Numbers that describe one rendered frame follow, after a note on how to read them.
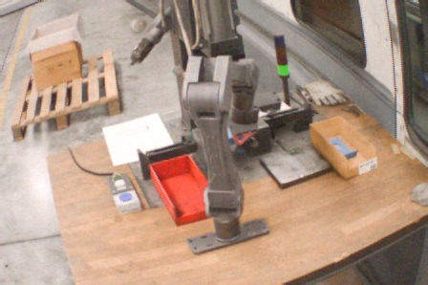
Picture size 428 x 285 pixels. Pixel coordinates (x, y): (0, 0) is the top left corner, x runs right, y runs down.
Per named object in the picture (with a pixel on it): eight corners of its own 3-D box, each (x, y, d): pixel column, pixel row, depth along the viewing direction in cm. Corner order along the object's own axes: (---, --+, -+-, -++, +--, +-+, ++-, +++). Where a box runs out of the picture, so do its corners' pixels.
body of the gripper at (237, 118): (245, 103, 179) (246, 85, 173) (258, 132, 173) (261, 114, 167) (222, 108, 177) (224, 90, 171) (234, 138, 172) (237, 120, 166)
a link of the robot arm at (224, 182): (217, 195, 159) (194, 77, 140) (244, 197, 157) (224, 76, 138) (210, 212, 154) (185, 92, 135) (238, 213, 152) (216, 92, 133)
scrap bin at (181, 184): (177, 227, 164) (173, 208, 162) (152, 183, 186) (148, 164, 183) (221, 215, 167) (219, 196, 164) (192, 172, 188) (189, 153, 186)
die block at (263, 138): (206, 170, 189) (203, 146, 185) (196, 155, 197) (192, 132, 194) (271, 151, 193) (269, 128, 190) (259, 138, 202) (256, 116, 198)
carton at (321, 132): (345, 183, 173) (345, 159, 169) (310, 146, 194) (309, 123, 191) (376, 169, 176) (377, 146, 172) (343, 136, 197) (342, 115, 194)
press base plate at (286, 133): (153, 217, 175) (151, 208, 174) (117, 142, 218) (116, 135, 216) (354, 155, 190) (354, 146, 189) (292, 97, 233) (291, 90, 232)
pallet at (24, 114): (25, 90, 548) (23, 76, 541) (113, 62, 561) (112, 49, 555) (13, 142, 442) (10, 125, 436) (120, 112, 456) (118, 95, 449)
